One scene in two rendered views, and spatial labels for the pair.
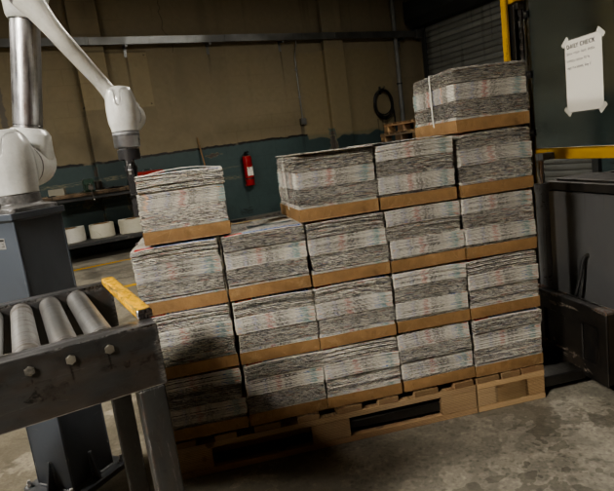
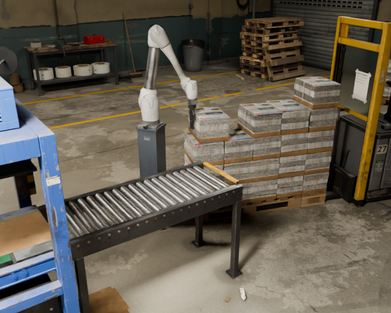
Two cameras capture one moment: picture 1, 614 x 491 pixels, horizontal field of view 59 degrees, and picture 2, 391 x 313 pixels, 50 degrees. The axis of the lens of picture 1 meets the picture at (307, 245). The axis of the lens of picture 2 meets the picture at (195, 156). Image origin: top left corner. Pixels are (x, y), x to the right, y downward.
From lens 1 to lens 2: 225 cm
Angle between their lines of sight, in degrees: 15
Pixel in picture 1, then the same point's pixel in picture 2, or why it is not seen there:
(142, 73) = not seen: outside the picture
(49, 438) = not seen: hidden behind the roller
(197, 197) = (219, 127)
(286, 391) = not seen: hidden behind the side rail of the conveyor
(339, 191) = (267, 128)
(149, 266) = (200, 150)
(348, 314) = (262, 170)
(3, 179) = (152, 115)
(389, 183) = (285, 126)
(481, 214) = (314, 138)
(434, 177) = (301, 125)
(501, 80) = (331, 90)
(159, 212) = (205, 131)
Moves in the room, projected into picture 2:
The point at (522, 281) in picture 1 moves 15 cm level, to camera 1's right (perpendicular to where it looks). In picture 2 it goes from (324, 162) to (338, 161)
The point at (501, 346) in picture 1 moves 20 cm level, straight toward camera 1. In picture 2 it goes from (313, 184) to (313, 193)
